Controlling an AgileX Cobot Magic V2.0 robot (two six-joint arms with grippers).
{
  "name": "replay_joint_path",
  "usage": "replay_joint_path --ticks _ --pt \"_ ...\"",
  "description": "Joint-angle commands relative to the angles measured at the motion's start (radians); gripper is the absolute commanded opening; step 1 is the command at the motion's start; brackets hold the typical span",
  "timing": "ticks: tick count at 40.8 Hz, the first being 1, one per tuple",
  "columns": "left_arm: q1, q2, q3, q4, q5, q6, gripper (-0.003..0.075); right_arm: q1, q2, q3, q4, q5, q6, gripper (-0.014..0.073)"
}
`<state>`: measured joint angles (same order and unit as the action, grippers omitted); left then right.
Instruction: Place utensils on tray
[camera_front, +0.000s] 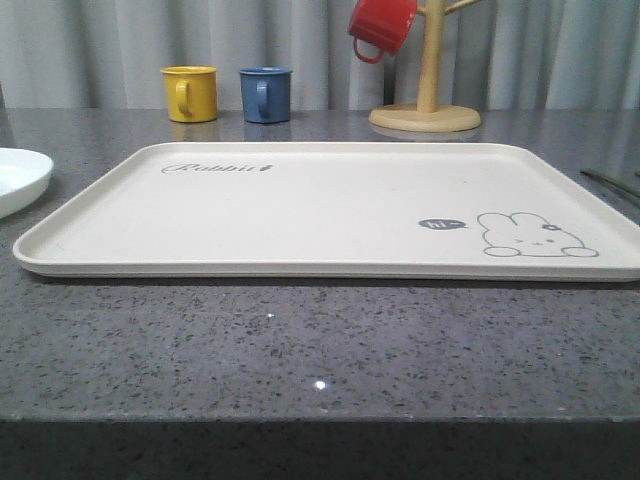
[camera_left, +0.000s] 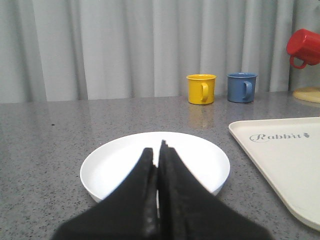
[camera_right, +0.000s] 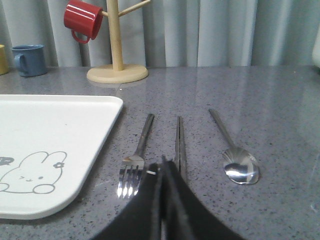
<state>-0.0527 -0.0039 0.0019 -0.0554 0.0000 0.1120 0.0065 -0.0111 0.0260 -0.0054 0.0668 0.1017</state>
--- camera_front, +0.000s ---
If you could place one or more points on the white round plate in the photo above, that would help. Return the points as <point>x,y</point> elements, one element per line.
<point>25,175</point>

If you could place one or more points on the silver chopsticks pair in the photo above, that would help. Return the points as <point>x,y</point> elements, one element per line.
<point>629,192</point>

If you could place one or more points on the cream rabbit serving tray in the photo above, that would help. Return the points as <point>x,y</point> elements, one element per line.
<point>402,210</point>

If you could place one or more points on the blue mug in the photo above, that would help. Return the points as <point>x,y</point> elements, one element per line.
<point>266,94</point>

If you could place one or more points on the wooden mug tree stand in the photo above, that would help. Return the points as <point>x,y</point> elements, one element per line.
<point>428,114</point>

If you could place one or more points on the yellow mug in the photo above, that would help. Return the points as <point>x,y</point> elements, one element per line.
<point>191,93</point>

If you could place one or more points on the red mug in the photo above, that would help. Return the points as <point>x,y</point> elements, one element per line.
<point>384,24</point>

